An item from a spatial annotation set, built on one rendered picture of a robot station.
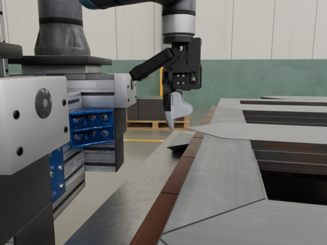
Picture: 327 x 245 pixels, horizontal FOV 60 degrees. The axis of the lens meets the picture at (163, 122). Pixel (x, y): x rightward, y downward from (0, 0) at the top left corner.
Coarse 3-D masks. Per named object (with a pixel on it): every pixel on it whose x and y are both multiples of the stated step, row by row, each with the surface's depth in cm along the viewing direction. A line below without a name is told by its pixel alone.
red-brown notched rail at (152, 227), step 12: (204, 120) 102; (192, 144) 68; (192, 156) 59; (180, 168) 52; (168, 180) 46; (180, 180) 46; (168, 192) 41; (156, 204) 38; (168, 204) 38; (156, 216) 34; (168, 216) 34; (144, 228) 32; (156, 228) 32; (132, 240) 30; (144, 240) 30; (156, 240) 30
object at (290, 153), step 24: (264, 120) 96; (288, 120) 94; (312, 120) 92; (264, 144) 54; (288, 144) 53; (312, 144) 52; (264, 168) 54; (288, 168) 53; (312, 168) 52; (264, 192) 35
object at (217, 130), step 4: (208, 124) 70; (212, 124) 70; (216, 124) 70; (220, 124) 70; (224, 124) 70; (200, 128) 65; (204, 128) 65; (208, 128) 65; (212, 128) 65; (216, 128) 65; (220, 128) 65; (224, 128) 65; (204, 132) 61; (208, 132) 61; (212, 132) 61; (216, 132) 61; (220, 132) 61; (216, 136) 57; (220, 136) 57
